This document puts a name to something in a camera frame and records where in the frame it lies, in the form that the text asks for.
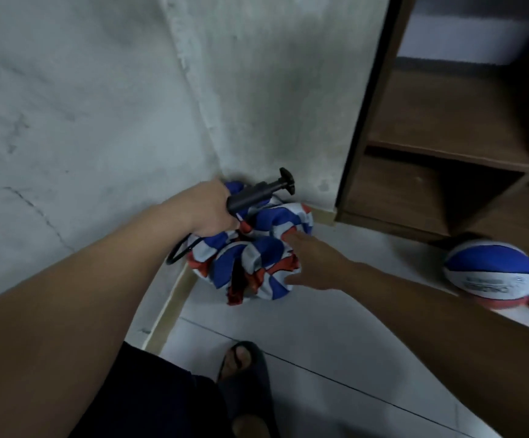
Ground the person's left forearm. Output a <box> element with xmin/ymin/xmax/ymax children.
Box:
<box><xmin>0</xmin><ymin>209</ymin><xmax>202</xmax><ymax>438</ymax></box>

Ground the person's right forearm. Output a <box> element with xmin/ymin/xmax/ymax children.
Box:
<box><xmin>342</xmin><ymin>264</ymin><xmax>529</xmax><ymax>438</ymax></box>

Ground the person's right hand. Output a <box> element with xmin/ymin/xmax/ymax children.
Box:
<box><xmin>281</xmin><ymin>228</ymin><xmax>357</xmax><ymax>293</ymax></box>

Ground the brown wooden cubby shelf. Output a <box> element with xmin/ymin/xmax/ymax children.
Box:
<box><xmin>335</xmin><ymin>0</ymin><xmax>529</xmax><ymax>261</ymax></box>

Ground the black sandal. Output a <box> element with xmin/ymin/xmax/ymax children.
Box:
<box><xmin>217</xmin><ymin>340</ymin><xmax>279</xmax><ymax>438</ymax></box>

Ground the person's left hand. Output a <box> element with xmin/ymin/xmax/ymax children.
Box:
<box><xmin>168</xmin><ymin>180</ymin><xmax>247</xmax><ymax>239</ymax></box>

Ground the person's left foot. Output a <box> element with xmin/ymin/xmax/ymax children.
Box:
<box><xmin>221</xmin><ymin>346</ymin><xmax>270</xmax><ymax>438</ymax></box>

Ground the black hand pump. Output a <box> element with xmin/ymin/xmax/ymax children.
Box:
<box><xmin>166</xmin><ymin>167</ymin><xmax>297</xmax><ymax>266</ymax></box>

